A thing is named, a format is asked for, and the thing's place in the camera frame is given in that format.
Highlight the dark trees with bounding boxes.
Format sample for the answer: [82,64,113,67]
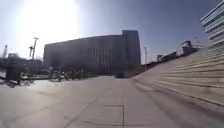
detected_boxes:
[0,56,44,83]

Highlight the row of parked bicycles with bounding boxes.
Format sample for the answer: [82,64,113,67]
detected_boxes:
[16,66,98,87]

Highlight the low building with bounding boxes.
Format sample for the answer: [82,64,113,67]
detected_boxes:
[181,40,201,56]

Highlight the large dark building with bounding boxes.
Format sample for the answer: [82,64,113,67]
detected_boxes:
[42,29,142,77]

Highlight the lamp post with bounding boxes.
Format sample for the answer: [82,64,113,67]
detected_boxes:
[143,46,149,72]
[29,36,40,61]

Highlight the wide stone steps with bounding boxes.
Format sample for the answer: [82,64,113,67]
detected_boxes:
[132,46,224,108]

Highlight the white glass building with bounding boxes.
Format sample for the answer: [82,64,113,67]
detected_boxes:
[199,0,224,48]

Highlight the grey paved plaza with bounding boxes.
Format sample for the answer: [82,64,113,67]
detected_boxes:
[0,75,224,128]

